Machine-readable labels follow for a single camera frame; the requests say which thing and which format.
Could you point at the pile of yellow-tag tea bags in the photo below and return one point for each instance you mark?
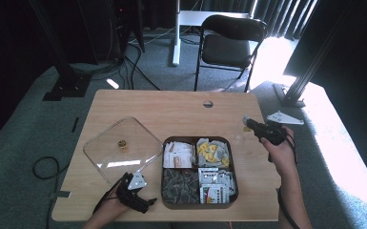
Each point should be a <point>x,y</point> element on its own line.
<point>211,152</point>

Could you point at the black equipment rack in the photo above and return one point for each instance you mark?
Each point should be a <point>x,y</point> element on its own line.
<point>120,28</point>

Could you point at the clear lid with gold knob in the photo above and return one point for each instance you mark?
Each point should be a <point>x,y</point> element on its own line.
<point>124,159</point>

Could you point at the dark square tea box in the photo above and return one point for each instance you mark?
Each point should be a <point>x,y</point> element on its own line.
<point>197,204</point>

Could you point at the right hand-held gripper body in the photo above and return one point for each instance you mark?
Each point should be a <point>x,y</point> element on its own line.
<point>273,133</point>

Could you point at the black tape strip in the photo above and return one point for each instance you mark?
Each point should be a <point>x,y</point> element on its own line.
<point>75,124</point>

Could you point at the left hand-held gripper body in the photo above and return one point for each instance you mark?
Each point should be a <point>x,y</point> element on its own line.
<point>132,195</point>

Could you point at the tea bag with yellow tag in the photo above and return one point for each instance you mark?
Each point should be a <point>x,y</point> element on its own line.
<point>247,129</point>

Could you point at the clear glass cup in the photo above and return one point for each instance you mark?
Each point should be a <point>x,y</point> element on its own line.
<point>240,137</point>

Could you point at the pile of dark tea bags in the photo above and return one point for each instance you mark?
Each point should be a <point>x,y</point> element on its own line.
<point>179,187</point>

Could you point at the black folding chair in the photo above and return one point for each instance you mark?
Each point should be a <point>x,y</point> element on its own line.
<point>225,47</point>

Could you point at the pile of white tea packets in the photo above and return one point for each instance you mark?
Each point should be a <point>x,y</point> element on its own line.
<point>178,155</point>

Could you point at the pile of green-print white packets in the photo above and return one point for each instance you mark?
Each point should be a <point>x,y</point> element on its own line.
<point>217,186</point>

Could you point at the person's left hand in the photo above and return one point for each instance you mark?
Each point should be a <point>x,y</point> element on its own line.
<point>112,208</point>

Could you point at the grey tape piece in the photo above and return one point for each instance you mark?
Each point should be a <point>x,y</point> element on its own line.
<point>62,193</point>

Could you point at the person's right hand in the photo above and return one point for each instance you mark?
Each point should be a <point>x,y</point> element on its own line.
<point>282,156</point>

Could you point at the black floor stand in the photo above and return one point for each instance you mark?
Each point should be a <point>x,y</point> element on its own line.
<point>66,84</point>

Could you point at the grey curtain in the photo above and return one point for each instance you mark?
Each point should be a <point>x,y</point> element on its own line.
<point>276,16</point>

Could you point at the black metal profile stand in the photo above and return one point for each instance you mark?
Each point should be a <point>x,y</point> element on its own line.
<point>294,95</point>

